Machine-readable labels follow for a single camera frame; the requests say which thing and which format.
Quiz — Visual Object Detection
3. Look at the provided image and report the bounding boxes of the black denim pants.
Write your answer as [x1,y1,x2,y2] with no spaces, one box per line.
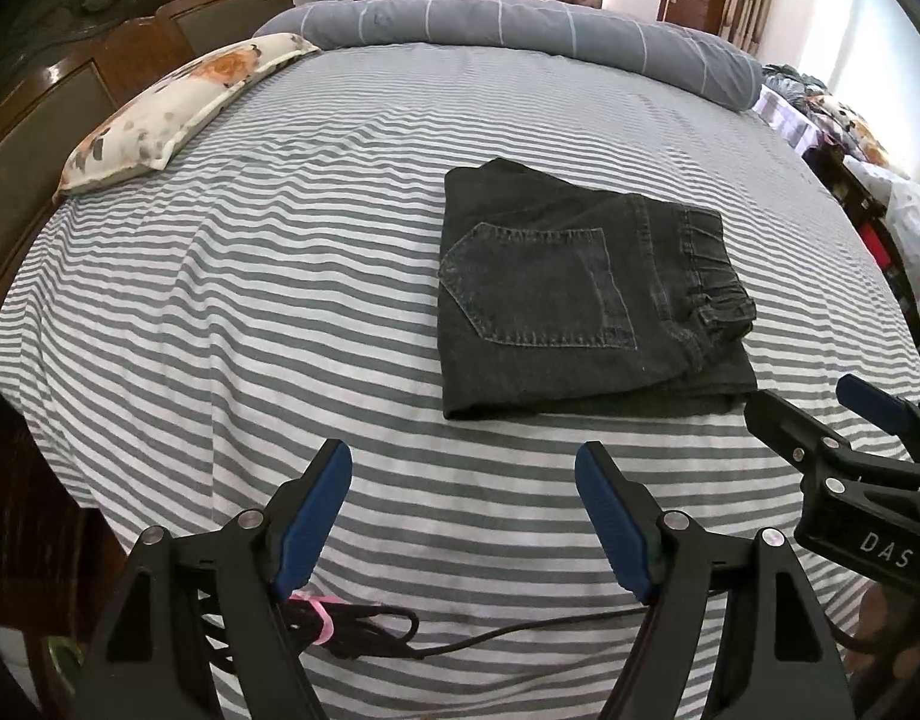
[437,160,757,419]

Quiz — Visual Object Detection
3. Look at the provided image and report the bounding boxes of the white patterned cloth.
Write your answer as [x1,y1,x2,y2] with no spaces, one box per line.
[844,156,920,319]

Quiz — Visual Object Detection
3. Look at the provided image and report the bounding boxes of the pile of colourful clothes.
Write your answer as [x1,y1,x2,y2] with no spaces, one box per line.
[753,65,891,167]

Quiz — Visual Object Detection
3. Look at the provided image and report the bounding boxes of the grey rolled blanket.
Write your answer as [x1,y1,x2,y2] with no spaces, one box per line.
[258,0,762,110]

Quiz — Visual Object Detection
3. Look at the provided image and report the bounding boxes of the floral white pillow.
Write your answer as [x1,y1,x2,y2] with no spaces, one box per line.
[56,32,318,197]

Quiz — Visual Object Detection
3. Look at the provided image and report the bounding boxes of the brown wooden headboard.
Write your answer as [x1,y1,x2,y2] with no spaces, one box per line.
[0,0,290,307]

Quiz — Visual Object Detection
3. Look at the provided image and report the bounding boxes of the pink cable tie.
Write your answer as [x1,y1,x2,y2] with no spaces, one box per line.
[286,590,380,647]

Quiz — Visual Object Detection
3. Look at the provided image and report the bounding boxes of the black cable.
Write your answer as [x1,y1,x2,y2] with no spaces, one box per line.
[196,586,657,673]

